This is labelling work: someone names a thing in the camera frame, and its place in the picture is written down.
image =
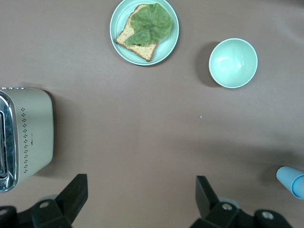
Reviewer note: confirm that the pale green bowl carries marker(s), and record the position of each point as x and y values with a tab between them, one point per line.
232	64

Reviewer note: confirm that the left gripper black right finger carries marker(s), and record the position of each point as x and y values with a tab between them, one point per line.
204	199

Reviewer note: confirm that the blue plastic cup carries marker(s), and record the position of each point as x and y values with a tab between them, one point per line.
287	177

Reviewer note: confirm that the beige chrome toaster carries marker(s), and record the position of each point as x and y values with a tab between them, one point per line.
35	133

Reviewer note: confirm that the pale green plate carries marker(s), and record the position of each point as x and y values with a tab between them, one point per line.
166	50

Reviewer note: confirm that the brown bread slice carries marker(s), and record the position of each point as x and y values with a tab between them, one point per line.
140	51

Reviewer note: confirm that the brown table cover cloth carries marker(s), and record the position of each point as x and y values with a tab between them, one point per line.
142	118

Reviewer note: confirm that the green lettuce leaf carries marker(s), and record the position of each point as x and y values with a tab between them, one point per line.
152	23

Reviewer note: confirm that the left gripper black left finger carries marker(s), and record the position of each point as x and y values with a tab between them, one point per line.
71	197

